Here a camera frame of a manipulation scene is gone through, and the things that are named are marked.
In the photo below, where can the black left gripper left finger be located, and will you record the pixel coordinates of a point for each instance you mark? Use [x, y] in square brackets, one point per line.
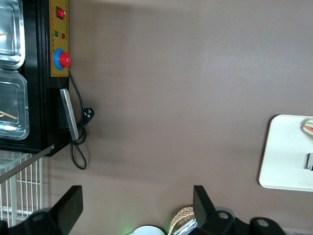
[66, 210]

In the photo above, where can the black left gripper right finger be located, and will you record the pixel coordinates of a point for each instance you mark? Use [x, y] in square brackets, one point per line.
[205, 213]

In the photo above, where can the cream plastic tray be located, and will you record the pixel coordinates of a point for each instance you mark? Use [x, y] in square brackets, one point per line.
[283, 156]

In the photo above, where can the small black gum box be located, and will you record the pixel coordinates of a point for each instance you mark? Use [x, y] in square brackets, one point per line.
[310, 162]

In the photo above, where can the stacked foil containers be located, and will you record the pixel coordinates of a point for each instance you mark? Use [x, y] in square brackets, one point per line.
[187, 227]

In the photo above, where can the wicker basket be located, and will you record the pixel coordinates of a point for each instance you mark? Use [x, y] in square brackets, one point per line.
[179, 216]

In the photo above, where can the silver metal strip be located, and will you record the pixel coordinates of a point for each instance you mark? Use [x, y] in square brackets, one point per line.
[27, 162]

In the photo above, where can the thin wooden stick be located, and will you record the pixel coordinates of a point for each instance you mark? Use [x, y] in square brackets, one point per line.
[8, 115]
[3, 33]

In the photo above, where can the black sealing machine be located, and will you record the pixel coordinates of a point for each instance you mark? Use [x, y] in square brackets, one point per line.
[36, 98]

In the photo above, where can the clear plastic container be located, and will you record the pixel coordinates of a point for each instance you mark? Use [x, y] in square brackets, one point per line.
[17, 102]
[13, 29]

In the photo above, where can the wrapped triangle sandwich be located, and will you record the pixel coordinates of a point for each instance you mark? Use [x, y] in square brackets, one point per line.
[309, 128]

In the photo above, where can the red emergency stop button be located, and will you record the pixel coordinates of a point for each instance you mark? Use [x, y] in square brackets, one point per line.
[64, 59]

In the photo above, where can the yellow control panel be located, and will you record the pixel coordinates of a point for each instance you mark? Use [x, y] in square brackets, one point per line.
[60, 36]

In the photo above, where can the red rocker switch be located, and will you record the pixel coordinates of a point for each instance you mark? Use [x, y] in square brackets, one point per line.
[60, 13]

